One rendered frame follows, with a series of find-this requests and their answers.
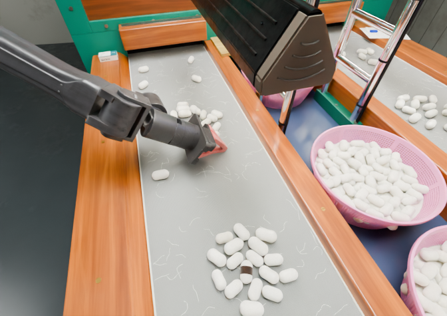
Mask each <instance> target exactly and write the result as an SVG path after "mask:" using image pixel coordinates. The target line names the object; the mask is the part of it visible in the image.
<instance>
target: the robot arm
mask: <svg viewBox="0 0 447 316"><path fill-rule="evenodd" d="M0 69H3V70H4V71H7V72H8V73H10V74H12V75H14V76H16V77H18V78H19V79H21V80H23V81H25V82H27V83H29V84H31V85H33V86H35V87H37V88H39V89H40V90H42V91H44V92H46V93H47V94H49V95H51V96H52V97H54V98H56V99H57V100H59V101H60V102H61V103H63V104H64V105H65V106H67V107H68V108H69V109H70V110H71V111H72V112H73V113H75V114H77V115H79V116H81V117H83V118H85V119H86V121H85V123H86V124H88V125H90V126H92V127H94V128H96V129H98V130H100V133H101V134H102V135H103V136H104V137H106V138H109V139H112V140H116V141H119V142H122V141H123V140H126V141H129V142H133V140H134V139H135V137H136V135H137V134H138V131H139V130H140V135H141V136H142V137H145V138H149V139H151V140H155V141H159V142H162V143H165V144H169V145H172V146H175V147H178V148H183V149H184V150H185V151H186V156H187V158H188V162H189V164H192V165H196V164H197V163H198V162H199V158H202V157H204V156H208V155H210V154H215V153H220V152H225V151H226V150H227V149H228V147H227V146H226V145H225V143H224V142H223V141H222V139H221V138H220V137H219V136H218V135H217V133H216V132H215V131H214V129H213V128H212V127H211V126H210V125H209V124H204V125H203V126H202V124H201V122H200V119H199V117H200V115H199V114H196V113H194V114H193V116H192V117H191V119H189V121H188V122H187V121H185V120H182V119H180V118H177V117H175V116H172V115H169V114H168V113H167V110H166V108H165V107H164V105H163V103H162V101H161V99H160V97H159V96H158V95H157V94H155V93H153V92H144V93H141V92H138V91H135V92H133V91H131V90H128V89H126V88H122V87H120V86H118V85H117V84H115V83H110V82H108V81H107V80H104V79H103V78H101V77H99V76H95V75H92V74H89V73H86V72H84V71H82V70H79V69H77V68H75V67H73V66H71V65H69V64H67V63H66V62H64V61H62V60H60V59H58V58H56V57H55V56H53V55H52V54H50V53H48V52H46V51H44V50H42V49H41V48H39V47H38V46H36V45H34V44H32V43H30V42H28V41H27V40H25V39H24V38H22V37H20V36H18V35H16V34H14V33H13V32H11V31H10V30H8V29H6V28H4V27H2V26H0ZM216 144H217V145H219V146H216Z"/></svg>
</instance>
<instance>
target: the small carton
mask: <svg viewBox="0 0 447 316"><path fill-rule="evenodd" d="M98 57H99V60H100V62H106V61H115V60H118V53H117V51H107V52H101V53H98Z"/></svg>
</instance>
